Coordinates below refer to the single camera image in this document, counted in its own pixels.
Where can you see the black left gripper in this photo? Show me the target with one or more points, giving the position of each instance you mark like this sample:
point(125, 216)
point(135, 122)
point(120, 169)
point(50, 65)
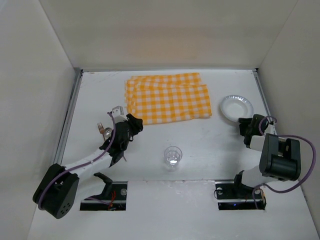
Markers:
point(127, 128)

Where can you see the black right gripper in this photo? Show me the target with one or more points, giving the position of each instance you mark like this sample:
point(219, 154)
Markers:
point(246, 128)

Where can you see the copper metal fork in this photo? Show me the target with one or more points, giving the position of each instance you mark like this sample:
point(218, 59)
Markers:
point(101, 130)

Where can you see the white bowl plate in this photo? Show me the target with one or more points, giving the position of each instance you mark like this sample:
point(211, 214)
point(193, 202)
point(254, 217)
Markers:
point(234, 107)

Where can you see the yellow white checkered cloth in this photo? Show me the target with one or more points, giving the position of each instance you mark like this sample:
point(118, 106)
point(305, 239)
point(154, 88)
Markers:
point(163, 99)

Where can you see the clear drinking glass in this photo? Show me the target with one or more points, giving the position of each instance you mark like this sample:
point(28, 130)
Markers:
point(172, 157)

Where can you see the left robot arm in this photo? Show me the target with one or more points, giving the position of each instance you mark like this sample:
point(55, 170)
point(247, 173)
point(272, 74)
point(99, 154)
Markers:
point(63, 184)

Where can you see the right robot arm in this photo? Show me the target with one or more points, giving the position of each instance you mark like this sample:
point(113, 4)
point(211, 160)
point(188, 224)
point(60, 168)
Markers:
point(280, 158)

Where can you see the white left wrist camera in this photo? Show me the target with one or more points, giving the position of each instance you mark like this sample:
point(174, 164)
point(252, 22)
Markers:
point(118, 114)

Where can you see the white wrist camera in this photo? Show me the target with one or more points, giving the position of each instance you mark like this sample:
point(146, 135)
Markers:
point(270, 128)
point(118, 114)

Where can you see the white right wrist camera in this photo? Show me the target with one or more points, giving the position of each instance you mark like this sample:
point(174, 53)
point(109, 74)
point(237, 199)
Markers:
point(270, 128)

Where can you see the right aluminium table rail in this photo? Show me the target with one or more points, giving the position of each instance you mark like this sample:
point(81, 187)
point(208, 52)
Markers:
point(262, 94)

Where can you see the aluminium table rail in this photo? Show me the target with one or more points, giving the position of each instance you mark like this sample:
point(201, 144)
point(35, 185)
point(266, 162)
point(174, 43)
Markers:
point(60, 149)
point(262, 94)

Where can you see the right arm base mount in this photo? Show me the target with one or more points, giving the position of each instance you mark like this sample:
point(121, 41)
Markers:
point(231, 199)

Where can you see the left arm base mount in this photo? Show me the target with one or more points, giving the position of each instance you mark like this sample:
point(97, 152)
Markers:
point(105, 194)

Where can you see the left aluminium table rail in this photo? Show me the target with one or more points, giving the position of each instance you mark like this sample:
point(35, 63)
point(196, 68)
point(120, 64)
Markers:
point(60, 149)

